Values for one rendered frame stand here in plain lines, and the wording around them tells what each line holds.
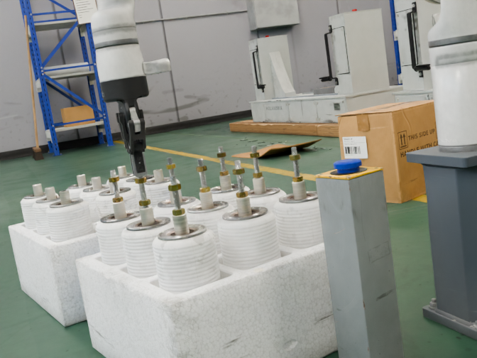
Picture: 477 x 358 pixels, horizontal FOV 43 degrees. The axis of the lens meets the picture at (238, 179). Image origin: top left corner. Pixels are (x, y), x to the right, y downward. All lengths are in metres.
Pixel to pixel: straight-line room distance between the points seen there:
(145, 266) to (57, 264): 0.39
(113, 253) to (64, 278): 0.28
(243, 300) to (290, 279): 0.09
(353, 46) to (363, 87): 0.28
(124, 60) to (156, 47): 6.37
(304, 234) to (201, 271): 0.21
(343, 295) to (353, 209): 0.14
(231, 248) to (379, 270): 0.23
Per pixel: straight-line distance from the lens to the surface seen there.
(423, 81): 3.55
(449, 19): 1.02
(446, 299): 1.12
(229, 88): 7.59
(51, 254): 1.35
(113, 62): 0.98
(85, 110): 6.65
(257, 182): 1.13
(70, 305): 1.39
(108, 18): 0.98
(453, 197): 1.03
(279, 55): 5.42
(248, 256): 0.96
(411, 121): 2.06
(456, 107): 1.03
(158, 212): 1.16
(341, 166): 0.87
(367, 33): 4.22
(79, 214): 1.39
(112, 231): 1.10
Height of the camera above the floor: 0.46
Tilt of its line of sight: 9 degrees down
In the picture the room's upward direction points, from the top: 9 degrees counter-clockwise
